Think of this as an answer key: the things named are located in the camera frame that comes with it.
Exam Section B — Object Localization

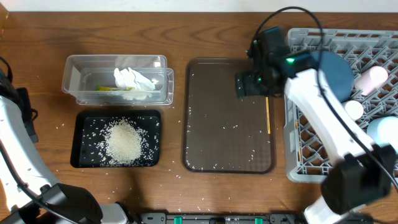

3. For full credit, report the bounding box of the wooden chopstick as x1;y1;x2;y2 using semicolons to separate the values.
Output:
266;97;271;134
295;119;302;164

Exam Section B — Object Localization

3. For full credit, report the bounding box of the dark blue plate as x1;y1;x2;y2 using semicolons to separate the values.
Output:
320;50;354;103

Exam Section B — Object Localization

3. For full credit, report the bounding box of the cream white cup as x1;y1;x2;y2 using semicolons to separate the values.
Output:
342;100;364;121

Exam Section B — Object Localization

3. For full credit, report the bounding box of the pink cup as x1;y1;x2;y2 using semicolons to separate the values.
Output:
354;66;388;96

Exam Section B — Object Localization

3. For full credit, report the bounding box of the light blue small bowl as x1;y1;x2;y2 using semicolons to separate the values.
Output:
366;116;398;152

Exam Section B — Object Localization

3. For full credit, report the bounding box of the white tissue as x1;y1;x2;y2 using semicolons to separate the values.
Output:
114;67;155;91

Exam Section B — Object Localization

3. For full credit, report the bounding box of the pile of white rice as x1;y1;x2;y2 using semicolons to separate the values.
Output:
95;117;159;167

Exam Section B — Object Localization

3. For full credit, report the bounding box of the yellow green snack wrapper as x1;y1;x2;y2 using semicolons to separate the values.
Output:
95;85;132;91

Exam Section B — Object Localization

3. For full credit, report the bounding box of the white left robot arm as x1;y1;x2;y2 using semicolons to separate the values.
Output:
1;67;131;224

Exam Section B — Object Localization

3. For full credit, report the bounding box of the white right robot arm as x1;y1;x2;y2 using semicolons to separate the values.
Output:
236;27;397;223

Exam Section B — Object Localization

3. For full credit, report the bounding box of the grey dishwasher rack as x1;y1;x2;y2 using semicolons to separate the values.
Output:
284;29;397;183

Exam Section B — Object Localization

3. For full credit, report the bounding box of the clear plastic waste bin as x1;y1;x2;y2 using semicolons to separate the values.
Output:
62;55;174;106

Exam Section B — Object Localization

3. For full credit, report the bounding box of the black waste tray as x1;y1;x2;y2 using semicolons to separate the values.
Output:
70;110;161;168

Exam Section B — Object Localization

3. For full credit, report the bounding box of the dark brown serving tray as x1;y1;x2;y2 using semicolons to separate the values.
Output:
182;58;276;174

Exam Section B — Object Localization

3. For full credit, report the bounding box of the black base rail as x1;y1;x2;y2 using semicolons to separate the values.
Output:
138;212;374;224

